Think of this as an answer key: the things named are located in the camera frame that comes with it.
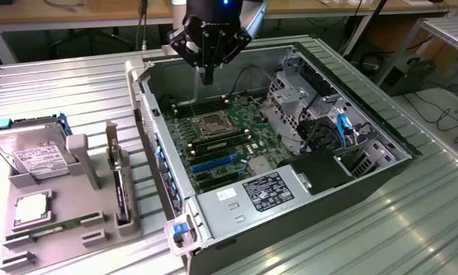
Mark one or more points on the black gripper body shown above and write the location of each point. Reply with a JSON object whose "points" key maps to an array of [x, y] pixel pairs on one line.
{"points": [[214, 14]]}

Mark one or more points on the graphics card with black fan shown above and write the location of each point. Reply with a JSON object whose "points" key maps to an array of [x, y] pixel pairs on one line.
{"points": [[122, 194]]}

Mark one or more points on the silver disk bay cage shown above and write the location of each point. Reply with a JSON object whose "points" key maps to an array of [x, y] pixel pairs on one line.
{"points": [[287, 94]]}

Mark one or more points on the black RAM slot white clips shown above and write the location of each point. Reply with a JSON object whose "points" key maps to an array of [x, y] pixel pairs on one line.
{"points": [[218, 137], [183, 105], [183, 110]]}

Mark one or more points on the black tripod legs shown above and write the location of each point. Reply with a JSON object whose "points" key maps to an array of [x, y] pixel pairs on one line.
{"points": [[88, 31]]}

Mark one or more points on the thin metal locking lever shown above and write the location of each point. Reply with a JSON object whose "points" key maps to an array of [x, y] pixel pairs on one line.
{"points": [[194, 110]]}

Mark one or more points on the green motherboard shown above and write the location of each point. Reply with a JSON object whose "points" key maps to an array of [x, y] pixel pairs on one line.
{"points": [[252, 126]]}

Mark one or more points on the CPU socket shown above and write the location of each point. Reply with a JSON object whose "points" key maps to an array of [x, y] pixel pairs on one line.
{"points": [[212, 126]]}

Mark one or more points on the green RAM stick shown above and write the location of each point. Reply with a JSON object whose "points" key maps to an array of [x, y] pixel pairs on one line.
{"points": [[54, 228], [218, 146]]}

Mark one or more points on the long black expansion slot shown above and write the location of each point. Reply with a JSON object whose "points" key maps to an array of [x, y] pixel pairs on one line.
{"points": [[212, 158]]}

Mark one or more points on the silver chipset heatsink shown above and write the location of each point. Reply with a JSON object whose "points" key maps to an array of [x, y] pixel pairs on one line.
{"points": [[263, 166]]}

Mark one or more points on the black expansion slot blue latch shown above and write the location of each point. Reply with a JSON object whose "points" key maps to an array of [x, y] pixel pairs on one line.
{"points": [[218, 177]]}

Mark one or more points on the black plastic shroud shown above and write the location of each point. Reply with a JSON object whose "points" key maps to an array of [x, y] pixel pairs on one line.
{"points": [[320, 172]]}

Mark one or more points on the silver hard disk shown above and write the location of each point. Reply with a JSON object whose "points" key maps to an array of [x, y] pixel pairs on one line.
{"points": [[34, 149]]}

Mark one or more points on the aluminium slatted side table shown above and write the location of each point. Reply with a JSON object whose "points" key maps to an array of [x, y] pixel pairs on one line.
{"points": [[455, 28]]}

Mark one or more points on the silver power supply unit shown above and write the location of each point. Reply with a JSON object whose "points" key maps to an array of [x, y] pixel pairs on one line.
{"points": [[230, 212]]}

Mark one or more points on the open black PC case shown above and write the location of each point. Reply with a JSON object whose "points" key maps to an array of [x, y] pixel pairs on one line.
{"points": [[328, 206]]}

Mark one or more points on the grey parts rack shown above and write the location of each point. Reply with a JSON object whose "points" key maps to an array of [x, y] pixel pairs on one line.
{"points": [[72, 209]]}

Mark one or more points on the blue case latch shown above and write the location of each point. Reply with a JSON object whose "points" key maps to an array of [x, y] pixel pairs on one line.
{"points": [[179, 230]]}

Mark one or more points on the silver CPU chip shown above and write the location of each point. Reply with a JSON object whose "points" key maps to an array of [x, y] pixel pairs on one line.
{"points": [[31, 209]]}

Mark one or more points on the wooden desk white frame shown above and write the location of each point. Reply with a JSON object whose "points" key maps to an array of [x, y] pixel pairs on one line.
{"points": [[42, 15]]}

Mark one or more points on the silver perforated bracket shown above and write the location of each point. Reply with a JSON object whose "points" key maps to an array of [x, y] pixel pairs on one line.
{"points": [[363, 163]]}

